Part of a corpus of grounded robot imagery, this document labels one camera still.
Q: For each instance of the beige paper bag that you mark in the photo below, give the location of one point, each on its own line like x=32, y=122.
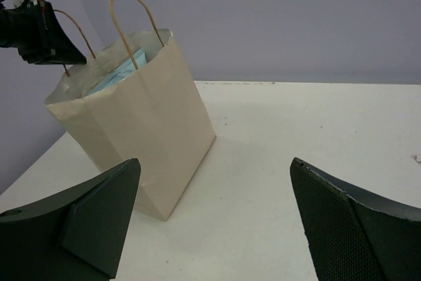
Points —
x=155, y=115

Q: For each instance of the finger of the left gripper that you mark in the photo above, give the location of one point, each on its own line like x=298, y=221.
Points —
x=55, y=46

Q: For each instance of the light blue snack bag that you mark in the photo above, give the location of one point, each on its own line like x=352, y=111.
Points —
x=121, y=72

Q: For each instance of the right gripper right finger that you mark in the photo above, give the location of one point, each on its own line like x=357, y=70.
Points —
x=352, y=233

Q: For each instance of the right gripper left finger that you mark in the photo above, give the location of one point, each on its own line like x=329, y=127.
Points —
x=76, y=234

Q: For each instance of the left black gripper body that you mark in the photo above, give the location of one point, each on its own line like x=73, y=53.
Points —
x=20, y=29

